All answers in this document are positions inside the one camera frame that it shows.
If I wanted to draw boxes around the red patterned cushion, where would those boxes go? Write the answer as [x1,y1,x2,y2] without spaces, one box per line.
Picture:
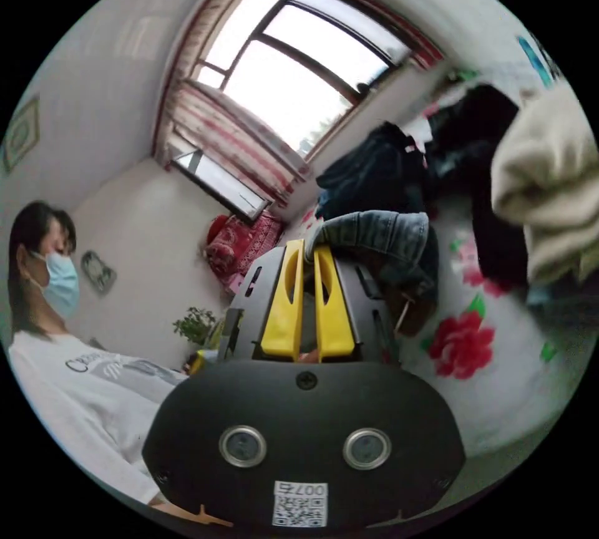
[203,213,285,293]

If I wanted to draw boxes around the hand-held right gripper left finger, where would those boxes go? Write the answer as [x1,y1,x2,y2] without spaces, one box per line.
[260,239,306,361]

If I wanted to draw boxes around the potted green plant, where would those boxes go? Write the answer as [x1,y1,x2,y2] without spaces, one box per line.
[172,306,222,346]

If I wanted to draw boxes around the light blue jeans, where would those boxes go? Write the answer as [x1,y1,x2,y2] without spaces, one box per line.
[304,210,441,339]

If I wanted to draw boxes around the pile of clothes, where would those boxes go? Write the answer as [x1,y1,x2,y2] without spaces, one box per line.
[315,79,599,315]

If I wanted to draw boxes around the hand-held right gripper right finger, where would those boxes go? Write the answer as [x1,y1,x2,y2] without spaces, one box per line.
[314,246,355,360]

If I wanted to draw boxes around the person's body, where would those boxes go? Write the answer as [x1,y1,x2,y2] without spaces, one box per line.
[0,200,193,508]

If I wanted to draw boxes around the bed with floral sheet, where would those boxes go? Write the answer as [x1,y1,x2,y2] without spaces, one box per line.
[299,202,588,461]

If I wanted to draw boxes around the framed wall picture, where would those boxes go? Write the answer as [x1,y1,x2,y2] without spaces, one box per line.
[1,96,41,173]

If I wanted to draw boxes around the window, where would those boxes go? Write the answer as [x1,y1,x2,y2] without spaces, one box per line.
[187,0,414,157]

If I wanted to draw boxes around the red striped curtain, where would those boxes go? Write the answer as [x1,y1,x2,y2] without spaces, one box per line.
[152,0,446,208]

